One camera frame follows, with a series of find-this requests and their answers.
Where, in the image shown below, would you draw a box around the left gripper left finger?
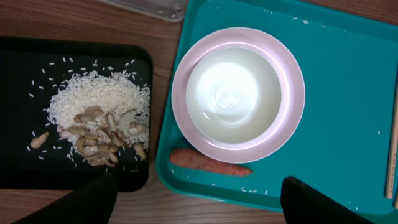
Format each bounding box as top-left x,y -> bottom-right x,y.
16,174 -> 118,224

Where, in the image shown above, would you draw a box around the orange carrot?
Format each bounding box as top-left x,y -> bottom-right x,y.
169,148 -> 253,177

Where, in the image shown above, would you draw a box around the black waste tray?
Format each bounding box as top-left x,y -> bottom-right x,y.
1,37 -> 153,192

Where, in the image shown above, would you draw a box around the left wooden chopstick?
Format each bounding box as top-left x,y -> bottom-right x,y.
385,75 -> 397,199

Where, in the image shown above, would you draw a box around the clear plastic bin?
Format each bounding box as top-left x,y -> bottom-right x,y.
100,0 -> 189,22

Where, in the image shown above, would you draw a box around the cream bowl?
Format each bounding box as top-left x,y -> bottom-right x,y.
186,47 -> 282,144

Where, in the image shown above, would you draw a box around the food scraps and rice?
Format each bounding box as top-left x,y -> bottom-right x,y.
25,63 -> 150,172

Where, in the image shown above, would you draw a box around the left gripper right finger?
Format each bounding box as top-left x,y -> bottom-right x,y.
280,176 -> 371,224

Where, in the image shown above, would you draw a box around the teal serving tray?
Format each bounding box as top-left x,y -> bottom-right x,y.
156,1 -> 397,223

